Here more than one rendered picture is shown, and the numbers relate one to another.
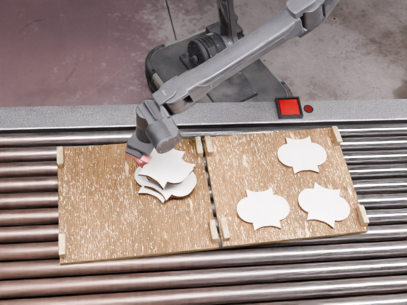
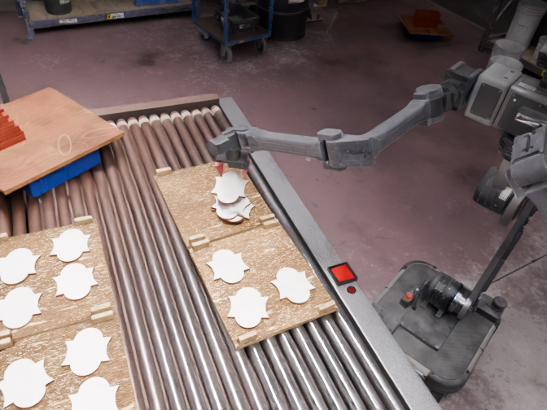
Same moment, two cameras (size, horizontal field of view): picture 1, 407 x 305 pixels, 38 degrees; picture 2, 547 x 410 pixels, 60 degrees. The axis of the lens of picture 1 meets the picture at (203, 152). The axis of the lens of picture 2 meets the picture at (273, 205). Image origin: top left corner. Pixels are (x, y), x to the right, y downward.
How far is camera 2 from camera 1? 139 cm
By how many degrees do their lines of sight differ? 49
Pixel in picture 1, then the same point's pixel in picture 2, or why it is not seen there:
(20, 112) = not seen: hidden behind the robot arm
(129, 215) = (196, 198)
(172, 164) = (231, 192)
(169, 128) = (220, 141)
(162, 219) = (199, 213)
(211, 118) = (303, 227)
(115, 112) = (278, 178)
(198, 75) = (260, 133)
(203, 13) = (516, 307)
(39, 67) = (376, 220)
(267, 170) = (266, 265)
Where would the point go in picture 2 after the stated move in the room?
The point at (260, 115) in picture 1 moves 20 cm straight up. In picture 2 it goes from (323, 256) to (333, 215)
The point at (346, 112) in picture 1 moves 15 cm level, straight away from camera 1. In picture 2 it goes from (365, 320) to (413, 330)
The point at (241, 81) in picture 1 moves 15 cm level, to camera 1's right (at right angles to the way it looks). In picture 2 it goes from (439, 333) to (453, 361)
